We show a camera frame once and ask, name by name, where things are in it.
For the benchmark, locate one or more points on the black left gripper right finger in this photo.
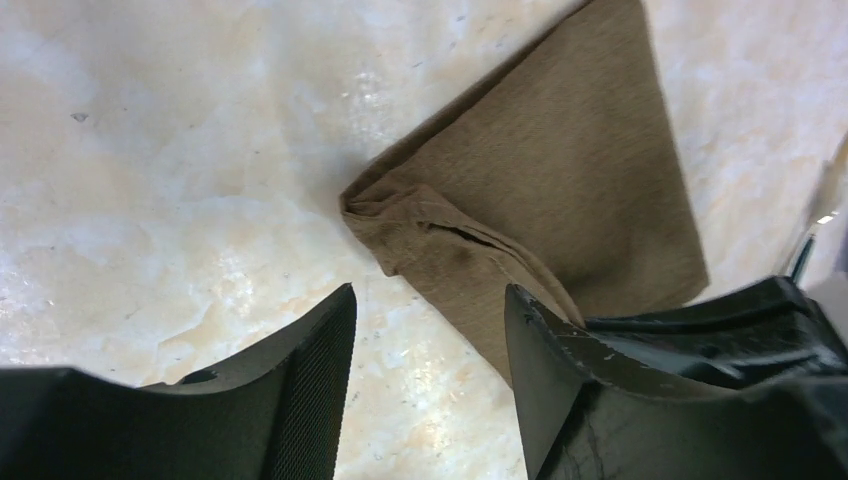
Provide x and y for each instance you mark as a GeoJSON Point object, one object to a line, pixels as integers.
{"type": "Point", "coordinates": [586, 411]}

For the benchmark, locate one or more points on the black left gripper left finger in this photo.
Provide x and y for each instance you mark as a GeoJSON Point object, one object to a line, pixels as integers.
{"type": "Point", "coordinates": [271, 411]}

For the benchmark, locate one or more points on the brown cloth napkin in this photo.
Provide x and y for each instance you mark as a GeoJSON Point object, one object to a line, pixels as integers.
{"type": "Point", "coordinates": [557, 172]}

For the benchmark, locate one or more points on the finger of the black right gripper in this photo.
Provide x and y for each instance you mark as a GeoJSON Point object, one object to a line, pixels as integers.
{"type": "Point", "coordinates": [765, 332]}

